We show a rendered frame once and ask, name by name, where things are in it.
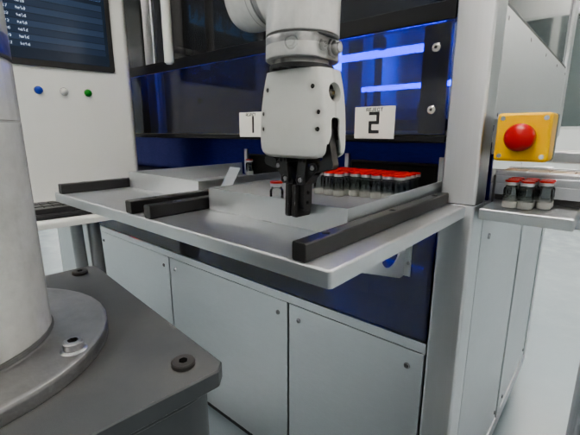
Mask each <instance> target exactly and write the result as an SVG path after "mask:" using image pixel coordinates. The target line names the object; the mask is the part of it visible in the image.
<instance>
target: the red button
mask: <svg viewBox="0 0 580 435"><path fill-rule="evenodd" d="M536 138H537V135H536V131H535V129H534V128H533V127H532V126H531V125H528V124H525V123H517V124H515V125H513V126H511V127H510V128H508V129H507V131H506V132H505V134H504V137H503V141H504V144H505V146H506V147H507V148H508V149H510V150H512V151H516V152H519V151H524V150H527V149H529V148H530V147H531V146H532V145H533V144H534V143H535V141H536Z"/></svg>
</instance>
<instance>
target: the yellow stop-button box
mask: <svg viewBox="0 0 580 435"><path fill-rule="evenodd" d="M559 118H560V114H558V113H554V112H525V113H501V114H500V115H499V116H498V124H497V131H496V139H495V152H494V159H495V160H496V161H527V162H547V161H551V160H553V157H554V152H555V146H556V140H557V134H558V124H559ZM517 123H525V124H528V125H531V126H532V127H533V128H534V129H535V131H536V135H537V138H536V141H535V143H534V144H533V145H532V146H531V147H530V148H529V149H527V150H524V151H519V152H516V151H512V150H510V149H508V148H507V147H506V146H505V144H504V141H503V137H504V134H505V132H506V131H507V129H508V128H510V127H511V126H513V125H515V124H517Z"/></svg>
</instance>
